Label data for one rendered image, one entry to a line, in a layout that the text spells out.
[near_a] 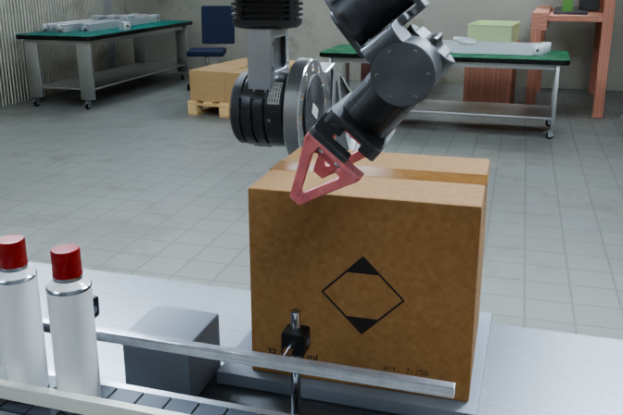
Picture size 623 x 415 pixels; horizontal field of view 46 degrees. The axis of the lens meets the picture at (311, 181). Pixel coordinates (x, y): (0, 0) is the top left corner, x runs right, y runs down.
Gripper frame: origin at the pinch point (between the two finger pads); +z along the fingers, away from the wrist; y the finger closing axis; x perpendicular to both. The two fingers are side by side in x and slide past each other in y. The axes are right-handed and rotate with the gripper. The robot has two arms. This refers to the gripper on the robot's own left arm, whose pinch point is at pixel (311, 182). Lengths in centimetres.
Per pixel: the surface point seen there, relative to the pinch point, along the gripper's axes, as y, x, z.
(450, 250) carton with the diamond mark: -12.6, 18.5, -0.1
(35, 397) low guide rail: 8.6, -7.6, 40.6
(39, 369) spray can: 4.3, -10.0, 41.3
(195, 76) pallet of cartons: -590, -156, 243
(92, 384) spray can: 5.6, -3.7, 36.3
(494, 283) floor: -246, 94, 80
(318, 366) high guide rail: 2.1, 14.4, 15.6
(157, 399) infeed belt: 1.6, 3.5, 35.1
